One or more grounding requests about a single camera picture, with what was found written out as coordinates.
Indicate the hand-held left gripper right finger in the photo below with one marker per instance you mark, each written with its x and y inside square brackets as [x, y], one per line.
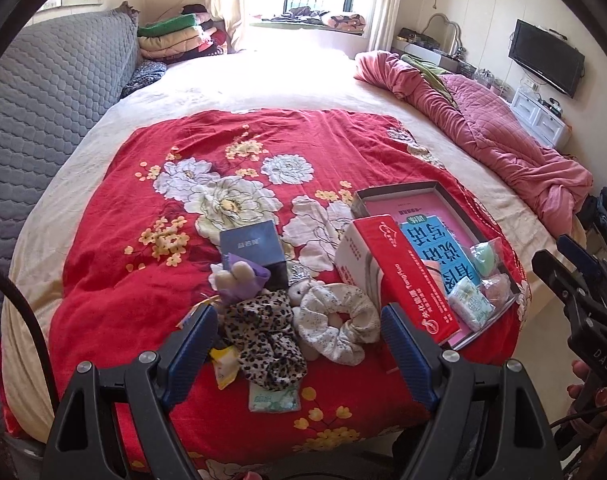
[408, 355]

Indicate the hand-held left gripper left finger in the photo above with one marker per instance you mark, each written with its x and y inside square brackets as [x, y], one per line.
[193, 350]

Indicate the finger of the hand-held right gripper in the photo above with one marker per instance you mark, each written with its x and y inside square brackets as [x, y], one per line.
[551, 270]
[576, 252]

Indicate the yellow snack packet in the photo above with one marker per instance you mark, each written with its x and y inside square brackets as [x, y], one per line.
[223, 367]

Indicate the pink soft packet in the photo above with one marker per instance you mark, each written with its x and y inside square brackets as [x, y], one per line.
[498, 286]

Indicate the green egg-shaped sponge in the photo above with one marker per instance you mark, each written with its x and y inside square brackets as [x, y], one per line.
[483, 257]

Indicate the leopard print scrunchie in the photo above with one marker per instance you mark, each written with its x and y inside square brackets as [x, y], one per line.
[263, 335]

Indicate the white green wipe packet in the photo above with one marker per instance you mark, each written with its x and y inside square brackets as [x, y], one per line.
[273, 401]
[468, 305]

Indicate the cream floral scrunchie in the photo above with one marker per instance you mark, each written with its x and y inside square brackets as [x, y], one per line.
[333, 332]

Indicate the purple plush bunny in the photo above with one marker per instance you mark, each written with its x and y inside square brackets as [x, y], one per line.
[238, 280]

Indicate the small beige teddy bear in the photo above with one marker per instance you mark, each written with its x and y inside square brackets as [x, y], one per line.
[303, 292]

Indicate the grey cardboard box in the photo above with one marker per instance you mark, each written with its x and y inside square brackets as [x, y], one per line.
[408, 191]

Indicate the person's right hand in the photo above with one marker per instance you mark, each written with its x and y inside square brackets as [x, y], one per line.
[581, 370]

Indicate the dark bag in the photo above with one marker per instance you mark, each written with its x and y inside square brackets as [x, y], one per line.
[603, 210]

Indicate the red and white carton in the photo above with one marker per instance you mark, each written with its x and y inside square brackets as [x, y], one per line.
[408, 280]

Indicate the red floral blanket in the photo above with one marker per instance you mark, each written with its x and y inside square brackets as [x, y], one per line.
[133, 285]

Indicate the dark blue box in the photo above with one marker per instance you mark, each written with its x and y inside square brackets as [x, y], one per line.
[253, 250]

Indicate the pink and blue book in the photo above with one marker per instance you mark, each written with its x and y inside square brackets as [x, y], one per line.
[433, 240]

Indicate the white drawer cabinet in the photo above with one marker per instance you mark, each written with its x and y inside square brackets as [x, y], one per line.
[538, 115]

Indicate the pink quilt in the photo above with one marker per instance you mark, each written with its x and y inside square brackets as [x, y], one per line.
[483, 130]

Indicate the black television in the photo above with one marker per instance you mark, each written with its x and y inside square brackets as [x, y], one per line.
[546, 57]

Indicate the green cloth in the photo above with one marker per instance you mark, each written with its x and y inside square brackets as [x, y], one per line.
[428, 72]

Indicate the cluttered vanity table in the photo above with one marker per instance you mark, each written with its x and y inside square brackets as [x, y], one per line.
[433, 52]

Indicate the vanity mirror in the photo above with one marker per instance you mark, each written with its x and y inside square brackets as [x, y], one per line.
[441, 35]

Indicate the dark patterned pillow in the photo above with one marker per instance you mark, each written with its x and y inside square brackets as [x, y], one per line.
[143, 75]

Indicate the cream bed sheet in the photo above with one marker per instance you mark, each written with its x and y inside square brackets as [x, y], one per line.
[283, 80]

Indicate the grey quilted headboard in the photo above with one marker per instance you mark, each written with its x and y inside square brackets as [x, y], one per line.
[43, 85]

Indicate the stack of folded blankets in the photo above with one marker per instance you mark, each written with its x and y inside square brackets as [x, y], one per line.
[183, 35]

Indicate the cream curtain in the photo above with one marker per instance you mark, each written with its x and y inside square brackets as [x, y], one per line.
[226, 0]
[383, 0]

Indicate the patterned cushion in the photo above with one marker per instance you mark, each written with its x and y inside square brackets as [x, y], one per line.
[343, 21]

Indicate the dark clothes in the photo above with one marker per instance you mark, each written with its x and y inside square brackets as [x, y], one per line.
[298, 12]

